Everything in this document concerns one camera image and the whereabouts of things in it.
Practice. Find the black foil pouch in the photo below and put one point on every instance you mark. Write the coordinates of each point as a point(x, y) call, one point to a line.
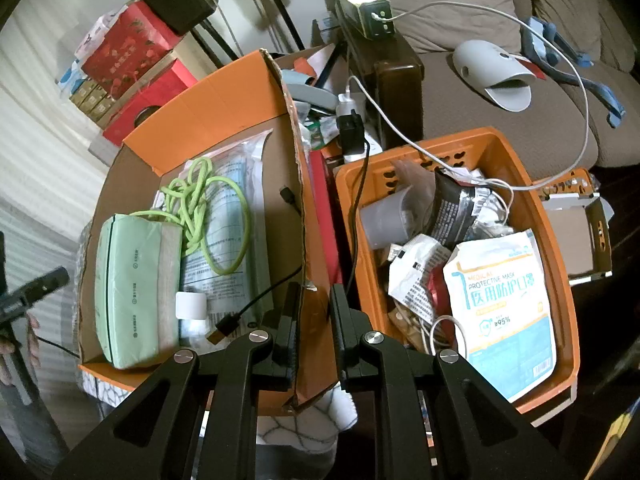
point(454, 209)

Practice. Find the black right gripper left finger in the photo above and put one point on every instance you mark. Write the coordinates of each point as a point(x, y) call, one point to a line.
point(278, 371)

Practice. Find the red gift box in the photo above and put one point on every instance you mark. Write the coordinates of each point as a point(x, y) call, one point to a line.
point(136, 42)

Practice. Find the orange cardboard box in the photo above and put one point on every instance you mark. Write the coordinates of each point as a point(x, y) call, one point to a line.
point(244, 98)

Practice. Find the bright lamp power bank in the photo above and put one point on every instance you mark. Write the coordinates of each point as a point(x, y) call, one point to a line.
point(370, 17)

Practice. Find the green tissue pack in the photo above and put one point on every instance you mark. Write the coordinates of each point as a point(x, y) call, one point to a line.
point(137, 277)

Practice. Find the white slipper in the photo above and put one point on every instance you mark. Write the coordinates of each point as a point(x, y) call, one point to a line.
point(495, 74)

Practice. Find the white printed paper packet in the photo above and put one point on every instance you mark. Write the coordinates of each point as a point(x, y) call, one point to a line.
point(409, 273)

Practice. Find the person left hand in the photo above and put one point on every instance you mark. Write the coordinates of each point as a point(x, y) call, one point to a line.
point(31, 346)

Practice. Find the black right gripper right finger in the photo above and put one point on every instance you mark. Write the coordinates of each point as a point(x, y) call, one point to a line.
point(352, 354)

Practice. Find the red collection cookie box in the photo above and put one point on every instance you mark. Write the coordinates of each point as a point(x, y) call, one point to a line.
point(150, 97)

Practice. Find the small open cardboard box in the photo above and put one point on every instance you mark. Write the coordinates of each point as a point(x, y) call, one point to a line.
point(580, 218)

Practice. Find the black wall charger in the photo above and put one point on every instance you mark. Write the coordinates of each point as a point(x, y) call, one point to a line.
point(351, 131)

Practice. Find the orange plastic basket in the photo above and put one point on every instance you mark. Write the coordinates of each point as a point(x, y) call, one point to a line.
point(488, 150)

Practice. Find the grey patterned plush blanket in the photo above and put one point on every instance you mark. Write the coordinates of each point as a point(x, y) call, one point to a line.
point(315, 430)

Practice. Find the white protective mask package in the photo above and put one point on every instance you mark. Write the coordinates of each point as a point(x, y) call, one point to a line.
point(502, 309)

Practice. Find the clear plastic document bag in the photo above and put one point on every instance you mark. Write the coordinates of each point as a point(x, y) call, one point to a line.
point(234, 274)

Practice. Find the brown fabric sofa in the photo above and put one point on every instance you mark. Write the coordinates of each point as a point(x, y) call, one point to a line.
point(556, 77)

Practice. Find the grey plastic cup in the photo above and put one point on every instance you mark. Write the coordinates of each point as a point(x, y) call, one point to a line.
point(388, 221)

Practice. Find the cluttered open cardboard box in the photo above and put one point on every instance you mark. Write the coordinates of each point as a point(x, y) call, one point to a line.
point(315, 77)

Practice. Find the dark wooden sofa armrest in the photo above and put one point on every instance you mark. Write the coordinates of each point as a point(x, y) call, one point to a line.
point(392, 74)

